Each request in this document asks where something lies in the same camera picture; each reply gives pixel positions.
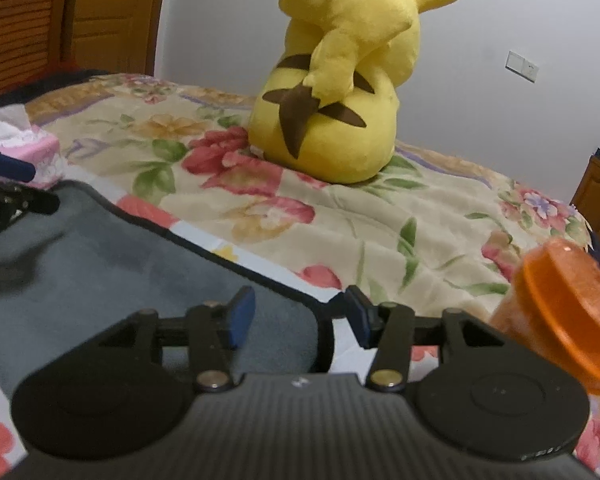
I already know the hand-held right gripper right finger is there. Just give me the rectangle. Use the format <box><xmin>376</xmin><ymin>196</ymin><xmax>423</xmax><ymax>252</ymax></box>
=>
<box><xmin>329</xmin><ymin>285</ymin><xmax>506</xmax><ymax>392</ymax></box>

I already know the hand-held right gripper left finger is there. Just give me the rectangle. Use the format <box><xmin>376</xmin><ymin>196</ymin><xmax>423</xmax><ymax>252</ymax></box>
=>
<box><xmin>96</xmin><ymin>286</ymin><xmax>257</xmax><ymax>393</ymax></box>

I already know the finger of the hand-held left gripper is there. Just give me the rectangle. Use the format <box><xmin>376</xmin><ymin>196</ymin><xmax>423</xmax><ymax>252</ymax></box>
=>
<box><xmin>0</xmin><ymin>136</ymin><xmax>37</xmax><ymax>182</ymax></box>
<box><xmin>0</xmin><ymin>173</ymin><xmax>62</xmax><ymax>217</ymax></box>

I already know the grey towel with black edge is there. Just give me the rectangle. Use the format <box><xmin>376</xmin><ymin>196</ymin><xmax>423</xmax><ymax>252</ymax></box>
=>
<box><xmin>0</xmin><ymin>179</ymin><xmax>339</xmax><ymax>413</ymax></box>

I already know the pink tissue box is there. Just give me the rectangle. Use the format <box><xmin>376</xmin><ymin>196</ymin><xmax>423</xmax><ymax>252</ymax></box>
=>
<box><xmin>0</xmin><ymin>104</ymin><xmax>61</xmax><ymax>191</ymax></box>

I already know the dark cloth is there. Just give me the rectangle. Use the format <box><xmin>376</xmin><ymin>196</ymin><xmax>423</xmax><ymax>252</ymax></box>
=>
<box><xmin>0</xmin><ymin>67</ymin><xmax>112</xmax><ymax>117</ymax></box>

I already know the floral bed sheet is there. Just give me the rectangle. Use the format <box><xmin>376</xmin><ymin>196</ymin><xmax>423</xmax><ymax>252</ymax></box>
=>
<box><xmin>0</xmin><ymin>72</ymin><xmax>600</xmax><ymax>480</ymax></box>

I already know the wooden wardrobe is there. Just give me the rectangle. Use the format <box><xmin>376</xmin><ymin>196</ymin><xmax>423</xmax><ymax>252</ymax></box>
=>
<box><xmin>0</xmin><ymin>0</ymin><xmax>172</xmax><ymax>105</ymax></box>

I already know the yellow plush toy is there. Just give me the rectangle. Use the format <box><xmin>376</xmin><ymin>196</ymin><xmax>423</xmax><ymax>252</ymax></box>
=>
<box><xmin>248</xmin><ymin>0</ymin><xmax>474</xmax><ymax>185</ymax></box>

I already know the orange lidded container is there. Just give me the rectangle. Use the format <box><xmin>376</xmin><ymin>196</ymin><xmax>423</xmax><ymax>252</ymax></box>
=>
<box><xmin>488</xmin><ymin>238</ymin><xmax>600</xmax><ymax>397</ymax></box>

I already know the wooden cabinet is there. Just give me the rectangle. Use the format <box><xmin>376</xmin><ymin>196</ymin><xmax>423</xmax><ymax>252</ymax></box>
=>
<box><xmin>570</xmin><ymin>154</ymin><xmax>600</xmax><ymax>281</ymax></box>

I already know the white wall switch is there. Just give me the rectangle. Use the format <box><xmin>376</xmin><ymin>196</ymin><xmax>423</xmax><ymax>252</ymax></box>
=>
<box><xmin>505</xmin><ymin>49</ymin><xmax>540</xmax><ymax>84</ymax></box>

